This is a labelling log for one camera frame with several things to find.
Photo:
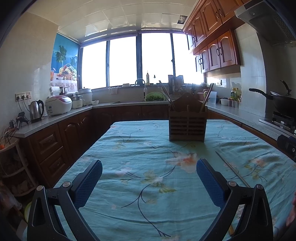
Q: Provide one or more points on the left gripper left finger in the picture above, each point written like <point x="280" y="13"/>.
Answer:
<point x="44" y="222"/>

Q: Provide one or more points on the knife block rack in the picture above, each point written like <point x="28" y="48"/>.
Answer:
<point x="175" y="83"/>

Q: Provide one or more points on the steel electric kettle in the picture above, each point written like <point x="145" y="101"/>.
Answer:
<point x="36" y="111"/>

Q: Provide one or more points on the white pink rice cooker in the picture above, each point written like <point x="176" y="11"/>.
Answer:
<point x="58" y="105"/>

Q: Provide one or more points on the kitchen faucet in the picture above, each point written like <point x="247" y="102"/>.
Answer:
<point x="139" y="82"/>

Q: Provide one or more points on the wall power outlet strip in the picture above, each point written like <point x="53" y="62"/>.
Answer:
<point x="23" y="96"/>

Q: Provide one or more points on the black wok with handle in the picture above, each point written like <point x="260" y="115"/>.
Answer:
<point x="284" y="104"/>

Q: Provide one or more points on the steel range hood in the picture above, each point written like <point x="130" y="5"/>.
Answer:
<point x="266" y="21"/>

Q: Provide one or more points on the white seasoning containers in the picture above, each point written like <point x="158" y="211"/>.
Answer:
<point x="230" y="102"/>

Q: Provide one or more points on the oil bottle on windowsill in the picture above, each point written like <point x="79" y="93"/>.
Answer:
<point x="147" y="79"/>

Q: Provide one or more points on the brown wooden chopstick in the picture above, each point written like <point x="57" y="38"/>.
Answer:
<point x="207" y="96"/>

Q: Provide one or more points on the green colander with vegetables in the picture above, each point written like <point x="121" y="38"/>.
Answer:
<point x="155" y="96"/>

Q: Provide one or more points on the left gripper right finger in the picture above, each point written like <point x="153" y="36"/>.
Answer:
<point x="255" y="222"/>

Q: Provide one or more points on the tropical fruit poster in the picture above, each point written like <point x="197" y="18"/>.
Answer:
<point x="64" y="64"/>

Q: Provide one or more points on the clear measuring jug green handle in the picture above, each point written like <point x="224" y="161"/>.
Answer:
<point x="212" y="97"/>

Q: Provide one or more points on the person's right hand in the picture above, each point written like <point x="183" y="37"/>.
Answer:
<point x="292" y="213"/>

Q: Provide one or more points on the yellow oil bottles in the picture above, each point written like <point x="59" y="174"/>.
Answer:
<point x="235" y="94"/>

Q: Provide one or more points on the wooden side shelf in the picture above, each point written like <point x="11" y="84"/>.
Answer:
<point x="16" y="171"/>

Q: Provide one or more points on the brown wooden utensil holder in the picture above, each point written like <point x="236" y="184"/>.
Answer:
<point x="184" y="125"/>

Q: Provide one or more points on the floral teal tablecloth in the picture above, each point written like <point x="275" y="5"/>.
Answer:
<point x="149" y="188"/>

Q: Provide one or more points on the white pot cooker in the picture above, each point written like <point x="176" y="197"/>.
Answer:
<point x="82" y="98"/>

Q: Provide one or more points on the upper wooden wall cabinets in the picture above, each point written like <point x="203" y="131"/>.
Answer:
<point x="210" y="34"/>

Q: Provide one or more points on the gas stove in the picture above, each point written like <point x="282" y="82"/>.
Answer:
<point x="281" y="122"/>

